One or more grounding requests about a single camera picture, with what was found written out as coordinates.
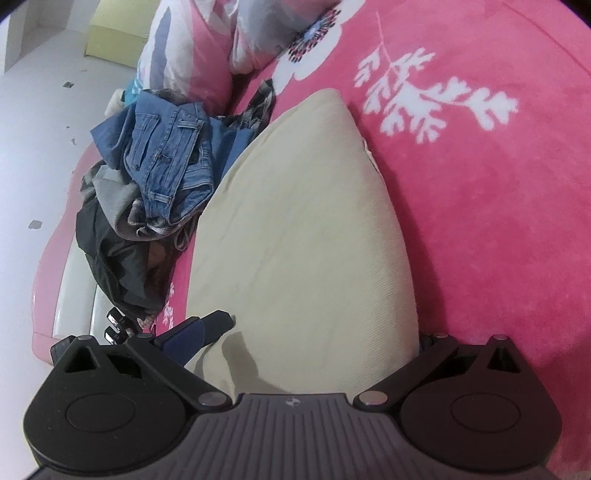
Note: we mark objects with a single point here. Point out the peach cloth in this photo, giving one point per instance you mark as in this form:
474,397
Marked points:
159,254

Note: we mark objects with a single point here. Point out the pink floral blanket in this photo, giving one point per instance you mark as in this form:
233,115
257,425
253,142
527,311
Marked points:
461,207

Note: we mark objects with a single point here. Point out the pink bed headboard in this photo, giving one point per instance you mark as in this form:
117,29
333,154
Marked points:
60,286

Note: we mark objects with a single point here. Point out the pink and grey duvet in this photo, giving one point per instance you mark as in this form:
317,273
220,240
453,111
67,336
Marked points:
194,46

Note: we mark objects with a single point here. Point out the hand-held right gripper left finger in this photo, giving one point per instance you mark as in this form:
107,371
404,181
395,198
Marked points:
182,344

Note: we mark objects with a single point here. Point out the plaid shirt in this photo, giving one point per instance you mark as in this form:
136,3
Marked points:
261,106

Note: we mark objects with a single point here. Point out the dark blue denim garment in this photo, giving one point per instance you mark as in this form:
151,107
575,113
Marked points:
111,138

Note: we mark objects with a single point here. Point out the beige knitted cloth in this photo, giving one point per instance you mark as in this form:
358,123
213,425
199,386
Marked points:
147,318

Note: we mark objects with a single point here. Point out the grey hoodie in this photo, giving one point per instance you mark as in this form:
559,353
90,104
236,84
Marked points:
111,194

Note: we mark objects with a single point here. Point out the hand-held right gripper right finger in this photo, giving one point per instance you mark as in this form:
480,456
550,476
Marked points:
434,353

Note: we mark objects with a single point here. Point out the pale yellow wardrobe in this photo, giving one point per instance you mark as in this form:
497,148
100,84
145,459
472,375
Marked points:
120,27

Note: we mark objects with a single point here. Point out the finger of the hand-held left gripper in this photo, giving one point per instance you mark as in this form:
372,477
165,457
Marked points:
219,325

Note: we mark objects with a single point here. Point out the blue denim jeans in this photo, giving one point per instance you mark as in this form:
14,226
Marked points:
171,157

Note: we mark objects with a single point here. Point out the beige pants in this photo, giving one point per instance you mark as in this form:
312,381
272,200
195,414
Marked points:
314,240

